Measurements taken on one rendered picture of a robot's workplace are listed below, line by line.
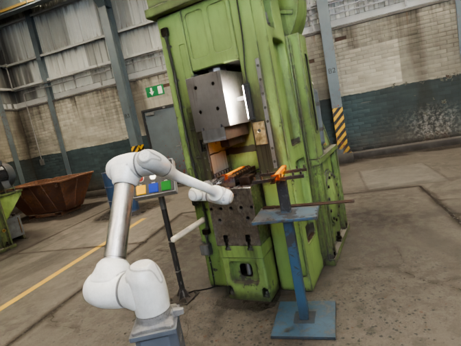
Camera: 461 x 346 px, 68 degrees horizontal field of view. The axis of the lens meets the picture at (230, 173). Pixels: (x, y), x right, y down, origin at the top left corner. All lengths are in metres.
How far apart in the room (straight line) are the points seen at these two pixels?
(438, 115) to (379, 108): 1.18
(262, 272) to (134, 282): 1.34
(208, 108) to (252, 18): 0.69
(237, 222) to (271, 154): 0.56
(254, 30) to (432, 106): 6.44
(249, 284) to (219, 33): 1.90
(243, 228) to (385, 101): 6.30
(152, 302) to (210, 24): 1.98
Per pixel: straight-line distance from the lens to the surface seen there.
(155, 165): 1.73
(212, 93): 2.53
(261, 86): 2.52
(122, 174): 1.79
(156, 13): 2.94
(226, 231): 2.63
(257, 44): 2.55
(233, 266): 2.80
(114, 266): 1.65
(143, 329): 1.61
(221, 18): 2.70
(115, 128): 10.05
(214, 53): 2.69
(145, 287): 1.52
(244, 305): 2.79
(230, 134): 2.56
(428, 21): 8.67
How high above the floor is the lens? 1.39
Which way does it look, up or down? 8 degrees down
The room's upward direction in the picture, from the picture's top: 11 degrees counter-clockwise
